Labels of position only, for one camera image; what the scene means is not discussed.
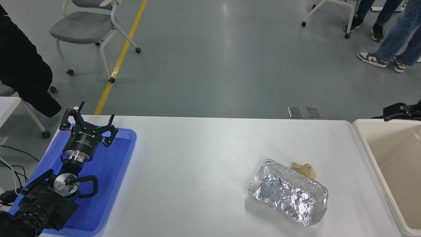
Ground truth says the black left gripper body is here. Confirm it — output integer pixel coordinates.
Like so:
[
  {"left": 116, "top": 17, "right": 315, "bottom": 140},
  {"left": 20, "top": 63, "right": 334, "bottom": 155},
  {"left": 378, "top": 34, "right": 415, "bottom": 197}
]
[{"left": 64, "top": 124, "right": 103, "bottom": 157}]

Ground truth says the large pale bin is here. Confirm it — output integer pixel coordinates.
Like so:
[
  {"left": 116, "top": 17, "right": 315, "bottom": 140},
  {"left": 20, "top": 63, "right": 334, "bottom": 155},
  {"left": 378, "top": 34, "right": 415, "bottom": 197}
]
[{"left": 353, "top": 119, "right": 421, "bottom": 237}]

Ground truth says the white-legged wheeled chair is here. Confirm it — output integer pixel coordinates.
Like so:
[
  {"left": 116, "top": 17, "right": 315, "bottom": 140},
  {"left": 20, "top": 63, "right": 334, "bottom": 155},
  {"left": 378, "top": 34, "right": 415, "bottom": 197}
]
[{"left": 0, "top": 82, "right": 57, "bottom": 139}]

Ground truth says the blue plastic tray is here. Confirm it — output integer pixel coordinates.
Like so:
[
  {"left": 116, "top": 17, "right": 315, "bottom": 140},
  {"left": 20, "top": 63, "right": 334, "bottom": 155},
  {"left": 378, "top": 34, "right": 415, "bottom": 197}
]
[{"left": 8, "top": 124, "right": 137, "bottom": 237}]

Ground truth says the white side table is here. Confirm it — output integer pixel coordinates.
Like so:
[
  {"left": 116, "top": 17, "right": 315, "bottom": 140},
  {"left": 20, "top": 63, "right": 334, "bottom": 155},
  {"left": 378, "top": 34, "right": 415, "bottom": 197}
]
[{"left": 0, "top": 97, "right": 21, "bottom": 128}]

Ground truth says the seated person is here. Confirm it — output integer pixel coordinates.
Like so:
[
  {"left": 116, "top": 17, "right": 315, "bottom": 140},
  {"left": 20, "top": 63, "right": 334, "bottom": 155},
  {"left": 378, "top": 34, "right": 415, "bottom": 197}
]
[{"left": 0, "top": 4, "right": 62, "bottom": 118}]

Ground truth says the standing person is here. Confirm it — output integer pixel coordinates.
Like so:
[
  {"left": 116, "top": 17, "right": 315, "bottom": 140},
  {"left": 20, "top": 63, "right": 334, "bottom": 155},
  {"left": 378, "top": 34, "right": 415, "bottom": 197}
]
[{"left": 358, "top": 0, "right": 421, "bottom": 73}]

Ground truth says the person with black shoes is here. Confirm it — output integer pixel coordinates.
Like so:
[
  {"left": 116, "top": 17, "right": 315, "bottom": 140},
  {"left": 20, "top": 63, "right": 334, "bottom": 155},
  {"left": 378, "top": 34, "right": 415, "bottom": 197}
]
[{"left": 344, "top": 0, "right": 404, "bottom": 41}]

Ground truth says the grey wheeled chair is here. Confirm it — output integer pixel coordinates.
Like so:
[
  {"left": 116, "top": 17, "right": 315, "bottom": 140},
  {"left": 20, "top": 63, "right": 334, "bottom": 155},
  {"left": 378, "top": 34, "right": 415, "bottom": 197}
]
[{"left": 49, "top": 0, "right": 141, "bottom": 84}]

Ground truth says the white furniture base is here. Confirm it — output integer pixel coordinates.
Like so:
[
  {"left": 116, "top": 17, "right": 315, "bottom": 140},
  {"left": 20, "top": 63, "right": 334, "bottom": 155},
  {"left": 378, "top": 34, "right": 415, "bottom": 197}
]
[{"left": 371, "top": 0, "right": 405, "bottom": 13}]

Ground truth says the white-framed wheeled chair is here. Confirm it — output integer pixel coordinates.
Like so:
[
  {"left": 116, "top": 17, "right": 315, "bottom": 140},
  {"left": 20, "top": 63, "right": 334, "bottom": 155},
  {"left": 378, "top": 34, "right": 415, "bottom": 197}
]
[{"left": 301, "top": 0, "right": 359, "bottom": 39}]

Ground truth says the crumpled tan paper ball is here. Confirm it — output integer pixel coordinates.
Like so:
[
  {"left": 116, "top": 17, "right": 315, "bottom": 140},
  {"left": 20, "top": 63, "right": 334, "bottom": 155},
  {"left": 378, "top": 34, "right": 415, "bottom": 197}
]
[{"left": 291, "top": 162, "right": 317, "bottom": 181}]

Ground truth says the crumpled foil tray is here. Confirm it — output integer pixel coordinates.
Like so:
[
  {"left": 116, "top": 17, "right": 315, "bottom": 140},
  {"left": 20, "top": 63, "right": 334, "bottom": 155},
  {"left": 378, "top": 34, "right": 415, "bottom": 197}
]
[{"left": 247, "top": 159, "right": 329, "bottom": 227}]

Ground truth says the thin black cable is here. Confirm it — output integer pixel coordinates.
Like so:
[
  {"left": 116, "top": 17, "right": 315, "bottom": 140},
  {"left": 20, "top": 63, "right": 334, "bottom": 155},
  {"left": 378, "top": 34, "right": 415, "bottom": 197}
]
[{"left": 0, "top": 145, "right": 40, "bottom": 162}]

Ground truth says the black cable bundle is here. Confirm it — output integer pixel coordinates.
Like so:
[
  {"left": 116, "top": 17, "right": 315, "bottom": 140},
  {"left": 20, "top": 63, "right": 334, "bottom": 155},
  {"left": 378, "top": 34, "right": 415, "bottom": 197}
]
[{"left": 0, "top": 162, "right": 29, "bottom": 185}]

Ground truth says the white cable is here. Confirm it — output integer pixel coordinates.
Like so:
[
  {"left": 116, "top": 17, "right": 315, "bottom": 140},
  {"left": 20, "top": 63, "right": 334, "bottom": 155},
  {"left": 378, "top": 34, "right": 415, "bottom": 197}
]
[{"left": 0, "top": 157, "right": 21, "bottom": 195}]

